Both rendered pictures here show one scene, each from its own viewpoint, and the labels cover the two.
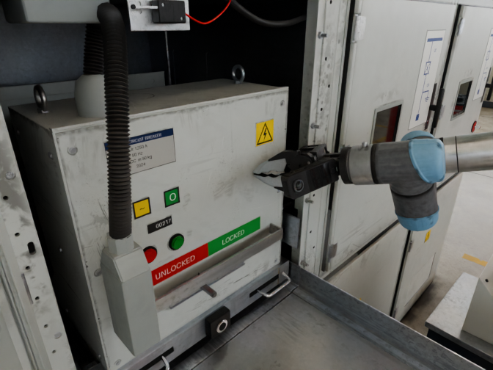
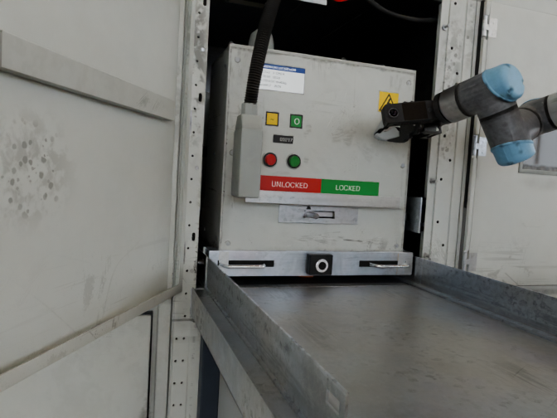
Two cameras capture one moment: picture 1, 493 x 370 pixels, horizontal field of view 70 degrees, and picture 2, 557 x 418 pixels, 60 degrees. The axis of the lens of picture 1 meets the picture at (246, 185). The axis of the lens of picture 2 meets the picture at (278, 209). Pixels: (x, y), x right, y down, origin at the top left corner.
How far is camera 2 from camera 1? 0.73 m
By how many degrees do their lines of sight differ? 33
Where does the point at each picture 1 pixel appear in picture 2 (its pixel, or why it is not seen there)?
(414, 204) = (496, 126)
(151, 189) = (281, 108)
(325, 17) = (449, 14)
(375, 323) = (484, 294)
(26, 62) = not seen: hidden behind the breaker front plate
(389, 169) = (467, 91)
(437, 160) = (501, 72)
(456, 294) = not seen: outside the picture
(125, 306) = (240, 148)
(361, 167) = (448, 96)
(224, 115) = (349, 74)
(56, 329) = (196, 162)
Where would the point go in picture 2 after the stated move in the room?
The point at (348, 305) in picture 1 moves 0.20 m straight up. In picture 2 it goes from (462, 284) to (469, 196)
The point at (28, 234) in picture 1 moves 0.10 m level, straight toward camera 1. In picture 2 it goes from (201, 87) to (201, 78)
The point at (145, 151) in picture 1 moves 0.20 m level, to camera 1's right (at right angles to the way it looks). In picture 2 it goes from (282, 78) to (365, 75)
